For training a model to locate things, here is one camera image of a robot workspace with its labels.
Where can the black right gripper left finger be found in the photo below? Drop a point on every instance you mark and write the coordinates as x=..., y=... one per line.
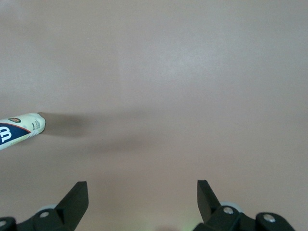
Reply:
x=67, y=207

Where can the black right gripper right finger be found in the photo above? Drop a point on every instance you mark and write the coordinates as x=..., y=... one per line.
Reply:
x=211, y=211

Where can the white blue tennis ball can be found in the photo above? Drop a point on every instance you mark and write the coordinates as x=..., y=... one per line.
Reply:
x=19, y=130

